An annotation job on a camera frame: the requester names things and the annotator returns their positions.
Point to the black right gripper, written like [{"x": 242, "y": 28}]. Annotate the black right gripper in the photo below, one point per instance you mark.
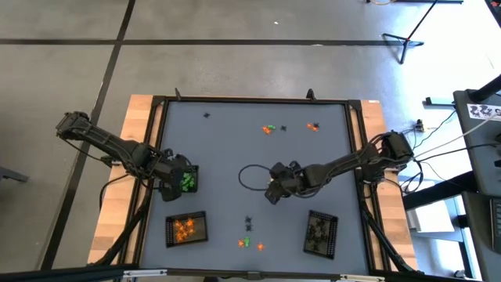
[{"x": 285, "y": 178}]

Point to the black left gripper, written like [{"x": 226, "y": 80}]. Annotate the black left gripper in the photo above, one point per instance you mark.
[{"x": 172, "y": 172}]

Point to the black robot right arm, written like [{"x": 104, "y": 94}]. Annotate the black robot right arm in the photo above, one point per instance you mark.
[{"x": 344, "y": 162}]

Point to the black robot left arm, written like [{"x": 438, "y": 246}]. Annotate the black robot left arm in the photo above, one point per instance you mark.
[{"x": 105, "y": 141}]

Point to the black plastic mesh basket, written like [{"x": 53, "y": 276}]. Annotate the black plastic mesh basket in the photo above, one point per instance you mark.
[
  {"x": 329, "y": 246},
  {"x": 197, "y": 170},
  {"x": 200, "y": 237}
]

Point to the orange green pieces right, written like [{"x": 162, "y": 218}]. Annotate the orange green pieces right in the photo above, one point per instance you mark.
[{"x": 312, "y": 127}]

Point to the black power adapter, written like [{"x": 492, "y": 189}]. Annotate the black power adapter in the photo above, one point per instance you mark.
[{"x": 420, "y": 125}]

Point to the grey chair leg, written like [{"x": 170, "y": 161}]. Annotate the grey chair leg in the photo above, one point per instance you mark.
[{"x": 11, "y": 174}]

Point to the black tripod stand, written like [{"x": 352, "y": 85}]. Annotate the black tripod stand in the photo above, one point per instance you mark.
[{"x": 405, "y": 39}]

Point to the grey cart with label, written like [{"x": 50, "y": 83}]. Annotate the grey cart with label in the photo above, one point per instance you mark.
[{"x": 477, "y": 156}]

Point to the black keyboard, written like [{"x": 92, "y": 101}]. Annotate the black keyboard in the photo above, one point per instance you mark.
[{"x": 497, "y": 223}]

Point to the black pole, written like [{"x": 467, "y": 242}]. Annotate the black pole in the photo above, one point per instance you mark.
[{"x": 487, "y": 91}]

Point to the black table-level camera mount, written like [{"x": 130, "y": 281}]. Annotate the black table-level camera mount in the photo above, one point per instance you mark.
[{"x": 253, "y": 275}]

